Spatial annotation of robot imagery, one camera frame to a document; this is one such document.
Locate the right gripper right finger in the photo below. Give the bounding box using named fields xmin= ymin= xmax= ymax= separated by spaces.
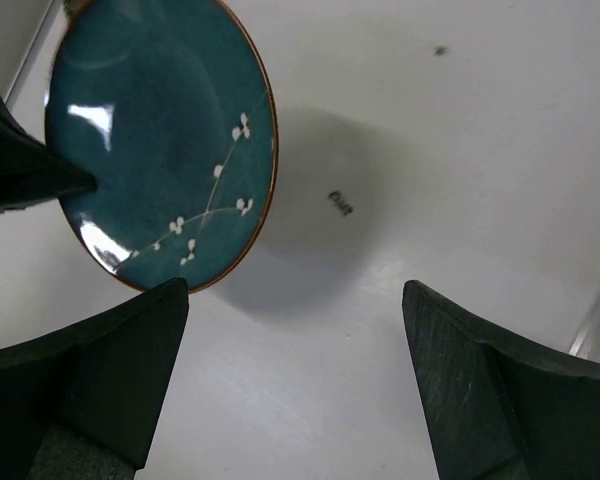
xmin=402 ymin=280 xmax=600 ymax=479

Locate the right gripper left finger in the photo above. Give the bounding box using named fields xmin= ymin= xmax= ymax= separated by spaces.
xmin=0 ymin=278 xmax=189 ymax=479

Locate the aluminium frame rail left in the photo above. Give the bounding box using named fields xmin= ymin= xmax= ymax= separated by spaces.
xmin=2 ymin=0 xmax=66 ymax=109

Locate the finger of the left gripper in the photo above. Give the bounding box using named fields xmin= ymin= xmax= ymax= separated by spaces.
xmin=0 ymin=96 xmax=96 ymax=214

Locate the dark teal plate back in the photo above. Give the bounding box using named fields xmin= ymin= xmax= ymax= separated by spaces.
xmin=44 ymin=1 xmax=279 ymax=292

